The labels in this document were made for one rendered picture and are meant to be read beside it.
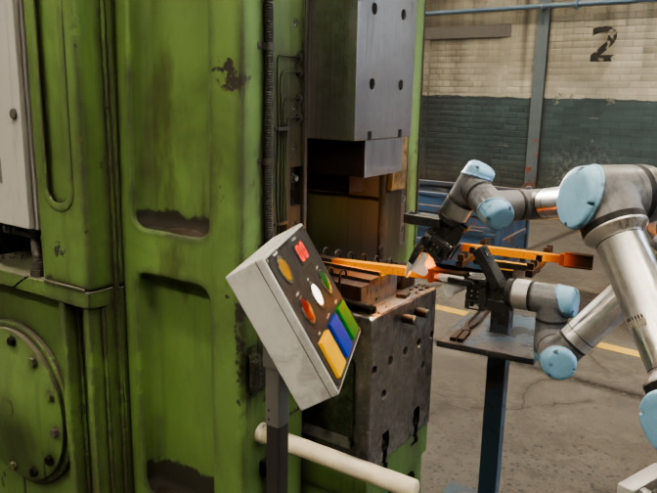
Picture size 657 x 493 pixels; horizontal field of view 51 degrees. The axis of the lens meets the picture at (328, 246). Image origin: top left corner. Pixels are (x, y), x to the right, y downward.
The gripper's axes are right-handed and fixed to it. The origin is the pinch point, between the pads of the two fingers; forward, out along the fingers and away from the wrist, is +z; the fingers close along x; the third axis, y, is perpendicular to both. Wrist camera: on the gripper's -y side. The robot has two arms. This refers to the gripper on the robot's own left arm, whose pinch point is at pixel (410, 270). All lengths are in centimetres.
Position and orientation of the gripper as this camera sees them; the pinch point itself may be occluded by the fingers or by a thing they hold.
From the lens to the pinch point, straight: 188.2
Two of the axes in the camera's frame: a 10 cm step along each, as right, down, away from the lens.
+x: 5.7, -1.7, 8.1
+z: -4.2, 7.9, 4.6
